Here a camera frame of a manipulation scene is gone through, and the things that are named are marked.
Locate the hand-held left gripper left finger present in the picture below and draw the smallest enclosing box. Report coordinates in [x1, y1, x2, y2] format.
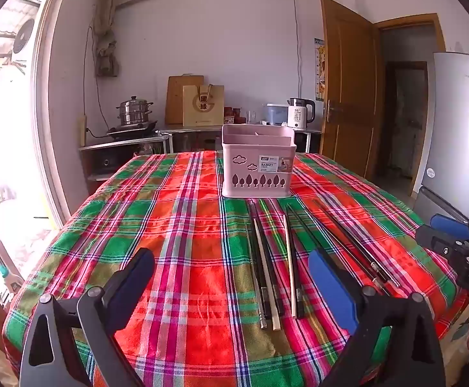
[19, 247, 156, 387]

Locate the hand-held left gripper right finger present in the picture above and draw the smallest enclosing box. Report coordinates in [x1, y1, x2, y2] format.
[308, 249, 447, 387]

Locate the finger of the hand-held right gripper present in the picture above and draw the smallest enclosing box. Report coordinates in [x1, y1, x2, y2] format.
[415, 226, 467, 255]
[429, 213, 469, 243]

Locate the beige chopstick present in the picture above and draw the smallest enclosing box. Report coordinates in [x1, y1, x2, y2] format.
[252, 218, 281, 331]
[282, 214, 297, 319]

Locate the pink utensil basket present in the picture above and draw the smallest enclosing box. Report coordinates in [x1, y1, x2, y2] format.
[222, 124, 298, 199]

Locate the white printed cloth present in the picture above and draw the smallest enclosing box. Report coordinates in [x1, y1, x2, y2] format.
[439, 302, 469, 367]

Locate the plaid tablecloth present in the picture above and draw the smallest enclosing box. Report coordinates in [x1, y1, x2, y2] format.
[1, 150, 469, 387]

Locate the silver refrigerator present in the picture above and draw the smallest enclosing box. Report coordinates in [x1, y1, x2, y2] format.
[412, 52, 469, 226]

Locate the white teal bottle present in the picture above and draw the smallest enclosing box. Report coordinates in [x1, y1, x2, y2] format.
[0, 264, 25, 292]

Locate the black kitchen appliance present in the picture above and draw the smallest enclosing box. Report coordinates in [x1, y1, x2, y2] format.
[93, 154, 135, 176]

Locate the low side shelf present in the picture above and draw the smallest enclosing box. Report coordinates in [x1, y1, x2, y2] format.
[78, 131, 174, 182]

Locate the steel steamer pot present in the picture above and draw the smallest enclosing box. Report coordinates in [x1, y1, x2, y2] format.
[115, 96, 155, 126]

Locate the white electric kettle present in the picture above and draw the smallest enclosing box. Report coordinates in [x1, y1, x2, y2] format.
[287, 97, 316, 130]

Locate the clear plastic container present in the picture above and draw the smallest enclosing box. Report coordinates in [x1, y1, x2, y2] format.
[267, 103, 289, 126]

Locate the wooden door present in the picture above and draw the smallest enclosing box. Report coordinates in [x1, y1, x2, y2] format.
[320, 0, 384, 180]

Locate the tan paper bag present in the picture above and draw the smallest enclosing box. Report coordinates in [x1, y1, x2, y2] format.
[182, 84, 225, 127]

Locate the wooden cutting board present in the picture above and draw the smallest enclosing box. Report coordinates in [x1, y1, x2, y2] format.
[165, 74, 205, 125]

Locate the wrapped air conditioner pipe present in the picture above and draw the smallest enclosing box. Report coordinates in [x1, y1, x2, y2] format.
[93, 0, 122, 77]

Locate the outdoor air conditioner unit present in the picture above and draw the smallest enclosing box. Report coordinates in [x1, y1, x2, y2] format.
[11, 18, 38, 65]

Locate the metal door handle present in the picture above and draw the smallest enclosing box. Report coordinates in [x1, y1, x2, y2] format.
[325, 100, 345, 122]

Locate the white window frame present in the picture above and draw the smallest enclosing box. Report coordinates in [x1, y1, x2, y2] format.
[0, 0, 76, 291]

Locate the wall poster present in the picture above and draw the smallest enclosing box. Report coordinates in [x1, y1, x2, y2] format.
[314, 38, 325, 101]

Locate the wooden door frame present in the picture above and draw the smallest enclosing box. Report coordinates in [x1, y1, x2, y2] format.
[374, 13, 447, 186]

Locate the thin black wall cable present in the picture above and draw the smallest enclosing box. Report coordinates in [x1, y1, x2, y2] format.
[82, 26, 110, 134]

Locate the black power cable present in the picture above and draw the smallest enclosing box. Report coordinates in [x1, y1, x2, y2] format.
[293, 0, 303, 99]

